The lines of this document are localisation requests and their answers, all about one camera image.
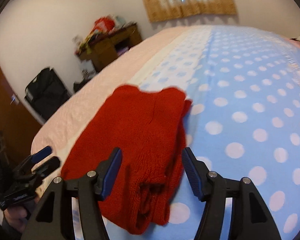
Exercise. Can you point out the brown wooden desk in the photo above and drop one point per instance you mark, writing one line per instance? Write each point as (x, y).
(105, 48)

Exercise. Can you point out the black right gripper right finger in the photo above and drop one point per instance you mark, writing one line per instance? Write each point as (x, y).
(250, 216)

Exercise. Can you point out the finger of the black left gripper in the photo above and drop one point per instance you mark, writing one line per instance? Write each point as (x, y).
(47, 168)
(30, 161)

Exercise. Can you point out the black bag on floor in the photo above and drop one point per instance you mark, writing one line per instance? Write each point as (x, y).
(46, 93)

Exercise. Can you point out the left hand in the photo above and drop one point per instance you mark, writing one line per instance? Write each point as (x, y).
(15, 216)

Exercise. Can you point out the red knitted sweater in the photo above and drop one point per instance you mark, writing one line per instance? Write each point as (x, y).
(148, 128)

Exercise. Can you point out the red bag on desk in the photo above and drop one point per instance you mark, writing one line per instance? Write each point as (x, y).
(103, 25)

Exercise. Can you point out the brown wooden door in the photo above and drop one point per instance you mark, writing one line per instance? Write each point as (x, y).
(17, 124)

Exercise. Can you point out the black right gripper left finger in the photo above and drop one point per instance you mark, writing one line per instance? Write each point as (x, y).
(53, 218)

